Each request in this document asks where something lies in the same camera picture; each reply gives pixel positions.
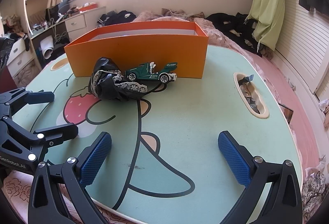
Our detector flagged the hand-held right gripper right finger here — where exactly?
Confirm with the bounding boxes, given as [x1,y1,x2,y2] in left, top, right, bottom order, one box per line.
[218,131,303,224]

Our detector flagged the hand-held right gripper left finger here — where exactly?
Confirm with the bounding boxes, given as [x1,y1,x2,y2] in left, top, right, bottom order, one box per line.
[28,132,113,224]

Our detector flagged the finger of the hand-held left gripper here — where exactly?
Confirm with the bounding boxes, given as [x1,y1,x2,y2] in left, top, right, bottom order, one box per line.
[5,116,79,160]
[2,87,55,117]

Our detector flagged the black lace cloth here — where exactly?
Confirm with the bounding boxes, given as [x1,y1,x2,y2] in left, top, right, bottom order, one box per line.
[88,57,149,102]

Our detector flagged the green toy car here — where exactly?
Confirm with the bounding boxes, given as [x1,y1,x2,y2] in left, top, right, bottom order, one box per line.
[125,60,178,84]

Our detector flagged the orange cardboard box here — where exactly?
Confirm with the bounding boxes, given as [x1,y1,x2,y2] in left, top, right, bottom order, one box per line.
[64,21,209,79]

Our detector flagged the green cartoon print desktop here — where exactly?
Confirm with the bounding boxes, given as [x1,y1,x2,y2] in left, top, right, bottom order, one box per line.
[12,44,302,224]

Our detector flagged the pink floral blanket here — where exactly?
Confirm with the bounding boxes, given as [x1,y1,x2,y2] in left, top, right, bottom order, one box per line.
[0,168,155,224]

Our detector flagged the white desk with drawers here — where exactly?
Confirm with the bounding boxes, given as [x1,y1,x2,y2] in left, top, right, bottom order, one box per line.
[5,37,36,78]

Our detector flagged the white paper roll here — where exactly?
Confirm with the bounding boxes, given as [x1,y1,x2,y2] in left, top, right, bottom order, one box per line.
[41,35,56,59]

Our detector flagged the black smartphone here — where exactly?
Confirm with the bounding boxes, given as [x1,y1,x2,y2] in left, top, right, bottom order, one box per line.
[279,103,294,125]

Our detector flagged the dark floral patterned cloth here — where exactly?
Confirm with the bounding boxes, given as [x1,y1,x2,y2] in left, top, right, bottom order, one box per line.
[302,157,329,224]

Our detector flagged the white drawer cabinet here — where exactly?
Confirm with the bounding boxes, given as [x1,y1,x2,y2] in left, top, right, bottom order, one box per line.
[64,6,107,40]

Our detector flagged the small orange tray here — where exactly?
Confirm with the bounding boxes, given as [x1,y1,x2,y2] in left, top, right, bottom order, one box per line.
[78,3,98,13]

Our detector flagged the black striped clothes pile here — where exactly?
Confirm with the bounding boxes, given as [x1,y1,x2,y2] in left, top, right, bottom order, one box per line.
[97,10,137,27]

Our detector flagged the white louvered door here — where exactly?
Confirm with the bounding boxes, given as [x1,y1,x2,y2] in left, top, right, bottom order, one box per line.
[272,0,329,96]

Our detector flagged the pink fluffy blanket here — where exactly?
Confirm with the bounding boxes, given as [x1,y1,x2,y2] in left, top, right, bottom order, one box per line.
[134,8,257,60]

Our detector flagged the light green hanging garment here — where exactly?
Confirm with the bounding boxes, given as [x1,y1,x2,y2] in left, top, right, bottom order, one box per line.
[248,0,286,54]

